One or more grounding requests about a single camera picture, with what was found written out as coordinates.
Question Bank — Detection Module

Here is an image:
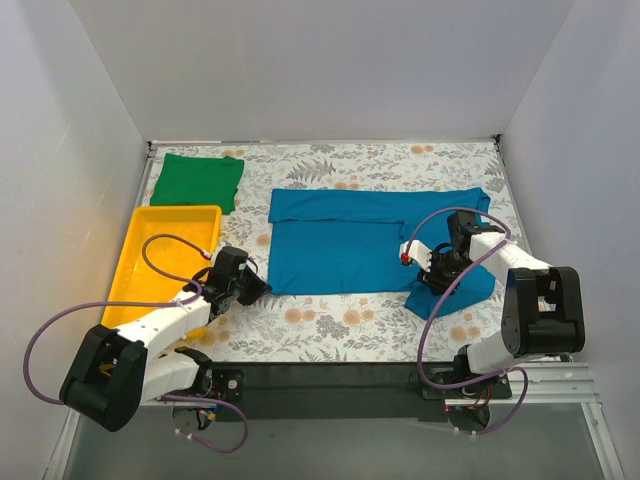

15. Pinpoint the yellow plastic tray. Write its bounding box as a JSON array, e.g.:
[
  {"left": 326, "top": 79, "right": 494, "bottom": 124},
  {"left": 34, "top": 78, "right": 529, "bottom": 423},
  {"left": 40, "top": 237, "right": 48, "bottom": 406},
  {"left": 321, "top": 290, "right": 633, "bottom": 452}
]
[{"left": 99, "top": 203, "right": 224, "bottom": 341}]

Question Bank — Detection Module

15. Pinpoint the folded green t shirt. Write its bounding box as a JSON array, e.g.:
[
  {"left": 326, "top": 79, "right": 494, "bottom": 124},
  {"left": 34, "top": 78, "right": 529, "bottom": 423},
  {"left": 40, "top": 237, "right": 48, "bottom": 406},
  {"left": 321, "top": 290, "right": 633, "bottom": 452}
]
[{"left": 149, "top": 154, "right": 244, "bottom": 214}]

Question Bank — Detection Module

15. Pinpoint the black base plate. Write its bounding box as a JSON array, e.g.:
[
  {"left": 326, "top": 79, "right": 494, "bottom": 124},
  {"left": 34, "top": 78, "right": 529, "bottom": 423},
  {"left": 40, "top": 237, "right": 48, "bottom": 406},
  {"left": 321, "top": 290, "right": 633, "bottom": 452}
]
[{"left": 154, "top": 360, "right": 516, "bottom": 424}]

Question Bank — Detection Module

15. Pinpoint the blue t shirt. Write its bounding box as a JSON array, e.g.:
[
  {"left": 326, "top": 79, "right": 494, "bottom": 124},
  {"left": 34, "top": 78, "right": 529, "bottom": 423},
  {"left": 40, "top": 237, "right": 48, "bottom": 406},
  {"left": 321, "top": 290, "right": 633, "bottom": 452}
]
[{"left": 268, "top": 187, "right": 495, "bottom": 319}]

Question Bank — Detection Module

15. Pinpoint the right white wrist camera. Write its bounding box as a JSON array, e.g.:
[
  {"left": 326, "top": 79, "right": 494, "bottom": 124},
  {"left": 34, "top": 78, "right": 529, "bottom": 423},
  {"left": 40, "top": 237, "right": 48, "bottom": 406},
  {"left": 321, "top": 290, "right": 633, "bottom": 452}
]
[{"left": 399, "top": 240, "right": 433, "bottom": 271}]

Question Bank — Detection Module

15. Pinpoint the floral table mat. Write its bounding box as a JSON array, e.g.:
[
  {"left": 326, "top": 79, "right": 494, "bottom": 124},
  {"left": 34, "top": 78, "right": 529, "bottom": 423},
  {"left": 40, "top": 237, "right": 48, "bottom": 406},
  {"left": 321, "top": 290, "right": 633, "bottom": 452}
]
[{"left": 141, "top": 142, "right": 527, "bottom": 362}]

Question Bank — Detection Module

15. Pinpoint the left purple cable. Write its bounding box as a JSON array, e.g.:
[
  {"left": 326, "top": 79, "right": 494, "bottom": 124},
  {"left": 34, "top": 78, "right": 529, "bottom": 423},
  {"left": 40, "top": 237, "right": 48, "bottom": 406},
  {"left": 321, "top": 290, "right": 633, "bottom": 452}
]
[{"left": 24, "top": 233, "right": 261, "bottom": 454}]

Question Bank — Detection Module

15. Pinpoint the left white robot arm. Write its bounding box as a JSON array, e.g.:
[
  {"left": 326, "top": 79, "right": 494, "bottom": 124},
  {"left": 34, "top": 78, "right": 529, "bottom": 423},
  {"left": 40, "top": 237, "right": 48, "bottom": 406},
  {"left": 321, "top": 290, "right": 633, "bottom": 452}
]
[{"left": 59, "top": 246, "right": 271, "bottom": 432}]

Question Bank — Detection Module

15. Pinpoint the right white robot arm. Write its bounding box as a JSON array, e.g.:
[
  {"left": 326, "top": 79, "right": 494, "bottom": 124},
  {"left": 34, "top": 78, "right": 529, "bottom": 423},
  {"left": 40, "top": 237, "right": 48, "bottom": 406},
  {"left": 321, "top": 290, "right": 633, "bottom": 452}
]
[{"left": 399, "top": 207, "right": 586, "bottom": 391}]

